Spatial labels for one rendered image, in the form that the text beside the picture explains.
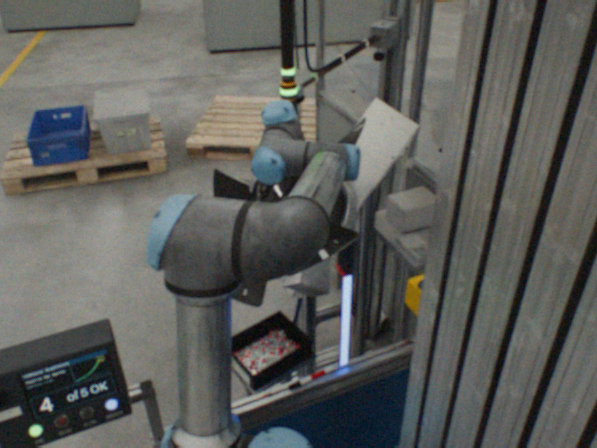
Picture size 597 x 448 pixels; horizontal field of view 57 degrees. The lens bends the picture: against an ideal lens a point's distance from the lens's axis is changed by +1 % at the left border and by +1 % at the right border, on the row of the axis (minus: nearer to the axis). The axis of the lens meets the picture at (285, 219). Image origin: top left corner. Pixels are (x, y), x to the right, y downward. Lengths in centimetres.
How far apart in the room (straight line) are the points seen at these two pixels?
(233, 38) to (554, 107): 670
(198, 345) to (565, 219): 59
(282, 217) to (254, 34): 633
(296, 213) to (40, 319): 264
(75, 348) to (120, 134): 329
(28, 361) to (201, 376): 46
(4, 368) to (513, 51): 107
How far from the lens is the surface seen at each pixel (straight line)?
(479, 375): 56
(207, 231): 76
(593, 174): 39
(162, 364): 285
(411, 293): 159
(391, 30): 197
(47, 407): 127
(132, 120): 433
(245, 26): 701
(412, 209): 207
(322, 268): 173
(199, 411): 93
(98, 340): 122
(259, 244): 74
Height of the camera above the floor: 208
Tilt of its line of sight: 34 degrees down
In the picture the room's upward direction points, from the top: 2 degrees counter-clockwise
